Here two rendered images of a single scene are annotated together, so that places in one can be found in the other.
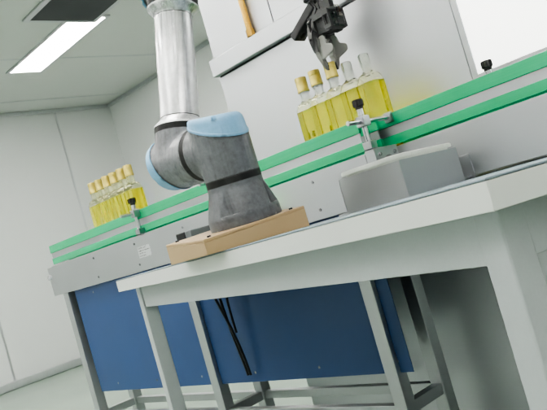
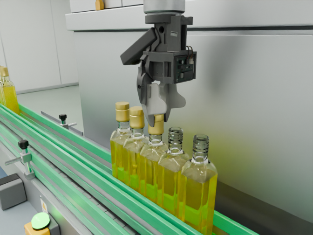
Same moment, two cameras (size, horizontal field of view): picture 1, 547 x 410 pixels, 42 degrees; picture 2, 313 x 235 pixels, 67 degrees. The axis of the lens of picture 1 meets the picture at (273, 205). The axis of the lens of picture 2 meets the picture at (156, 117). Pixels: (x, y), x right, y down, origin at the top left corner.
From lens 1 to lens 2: 1.59 m
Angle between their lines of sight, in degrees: 22
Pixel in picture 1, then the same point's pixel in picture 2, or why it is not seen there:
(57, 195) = (42, 13)
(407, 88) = (237, 169)
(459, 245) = not seen: outside the picture
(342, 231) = not seen: outside the picture
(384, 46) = (229, 111)
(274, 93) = (110, 72)
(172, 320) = not seen: hidden behind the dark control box
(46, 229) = (34, 28)
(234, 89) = (81, 48)
